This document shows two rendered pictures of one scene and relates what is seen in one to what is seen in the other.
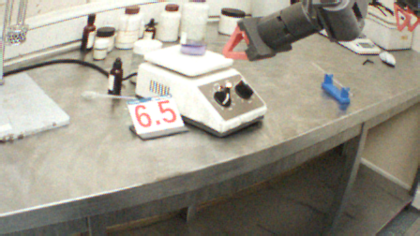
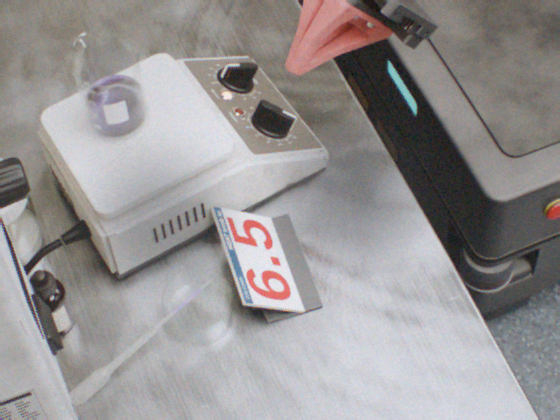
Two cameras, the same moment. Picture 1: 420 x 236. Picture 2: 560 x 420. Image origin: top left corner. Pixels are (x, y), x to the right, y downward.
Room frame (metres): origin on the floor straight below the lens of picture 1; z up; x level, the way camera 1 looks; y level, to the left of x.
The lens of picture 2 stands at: (0.69, 0.52, 1.57)
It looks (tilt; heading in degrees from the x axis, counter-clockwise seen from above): 56 degrees down; 297
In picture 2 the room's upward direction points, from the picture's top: 4 degrees counter-clockwise
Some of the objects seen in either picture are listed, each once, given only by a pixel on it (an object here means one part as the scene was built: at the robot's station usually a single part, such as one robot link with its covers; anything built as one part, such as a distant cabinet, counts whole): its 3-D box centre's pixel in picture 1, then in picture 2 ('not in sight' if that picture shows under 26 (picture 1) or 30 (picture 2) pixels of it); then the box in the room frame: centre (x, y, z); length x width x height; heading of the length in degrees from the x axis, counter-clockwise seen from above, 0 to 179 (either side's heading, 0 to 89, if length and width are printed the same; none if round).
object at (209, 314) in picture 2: (128, 109); (198, 306); (0.97, 0.14, 0.76); 0.06 x 0.06 x 0.02
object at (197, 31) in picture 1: (195, 35); (109, 85); (1.07, 0.05, 0.87); 0.06 x 0.05 x 0.08; 155
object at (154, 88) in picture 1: (195, 85); (170, 150); (1.04, 0.03, 0.79); 0.22 x 0.13 x 0.08; 55
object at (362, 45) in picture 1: (347, 36); not in sight; (1.85, -0.44, 0.77); 0.26 x 0.19 x 0.05; 40
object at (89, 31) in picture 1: (89, 31); not in sight; (1.33, 0.33, 0.80); 0.04 x 0.04 x 0.10
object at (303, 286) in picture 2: (157, 115); (266, 257); (0.93, 0.08, 0.77); 0.09 x 0.06 x 0.04; 130
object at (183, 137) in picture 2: (187, 58); (134, 132); (1.05, 0.05, 0.83); 0.12 x 0.12 x 0.01; 55
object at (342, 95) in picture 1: (337, 87); not in sight; (1.24, -0.28, 0.77); 0.10 x 0.03 x 0.04; 27
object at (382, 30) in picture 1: (379, 23); not in sight; (2.13, -0.67, 0.82); 0.37 x 0.31 x 0.14; 135
